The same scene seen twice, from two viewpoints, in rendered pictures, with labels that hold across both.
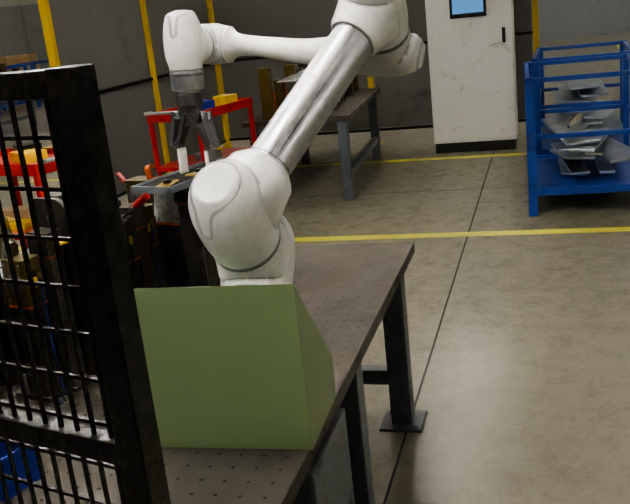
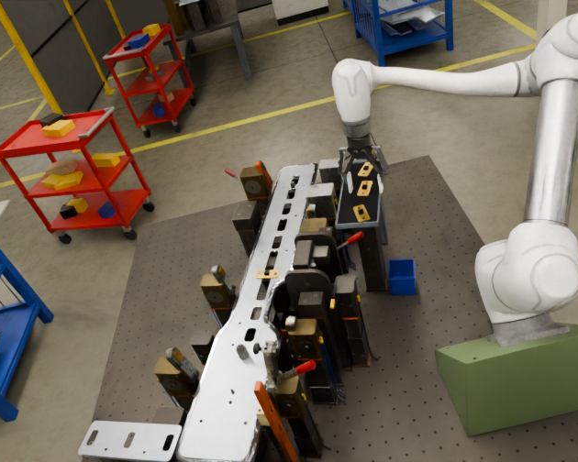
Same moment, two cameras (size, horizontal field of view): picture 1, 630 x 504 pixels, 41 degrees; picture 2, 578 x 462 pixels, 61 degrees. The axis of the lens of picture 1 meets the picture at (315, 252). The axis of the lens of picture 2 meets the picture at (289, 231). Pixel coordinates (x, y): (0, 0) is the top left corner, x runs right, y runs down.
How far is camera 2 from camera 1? 146 cm
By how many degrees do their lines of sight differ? 23
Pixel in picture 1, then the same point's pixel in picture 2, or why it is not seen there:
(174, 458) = (499, 445)
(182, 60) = (361, 113)
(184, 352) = (508, 385)
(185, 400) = (502, 408)
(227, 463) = (544, 440)
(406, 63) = not seen: hidden behind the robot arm
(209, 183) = (554, 279)
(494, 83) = not seen: outside the picture
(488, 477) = not seen: hidden behind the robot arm
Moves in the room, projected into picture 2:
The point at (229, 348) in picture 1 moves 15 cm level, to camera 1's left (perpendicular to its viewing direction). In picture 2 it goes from (546, 374) to (498, 400)
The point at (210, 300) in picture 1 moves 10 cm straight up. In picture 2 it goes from (539, 352) to (543, 326)
